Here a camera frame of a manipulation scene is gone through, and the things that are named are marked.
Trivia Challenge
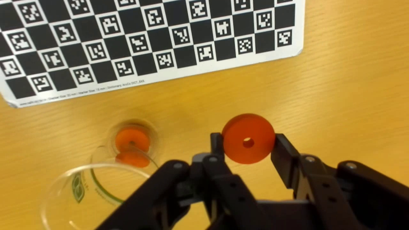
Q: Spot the checkerboard marker calibration board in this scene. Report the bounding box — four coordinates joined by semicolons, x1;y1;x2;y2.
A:
0;0;306;108

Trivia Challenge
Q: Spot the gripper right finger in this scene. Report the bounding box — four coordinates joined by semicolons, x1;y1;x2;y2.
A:
270;134;409;230

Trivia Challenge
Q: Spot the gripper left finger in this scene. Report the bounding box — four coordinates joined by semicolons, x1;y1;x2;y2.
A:
95;132;266;230

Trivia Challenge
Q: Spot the clear plastic cup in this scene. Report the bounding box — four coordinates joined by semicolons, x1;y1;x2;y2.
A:
41;119;160;230

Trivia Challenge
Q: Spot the round orange block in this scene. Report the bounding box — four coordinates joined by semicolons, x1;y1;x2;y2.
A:
221;113;276;165
115;128;150;153

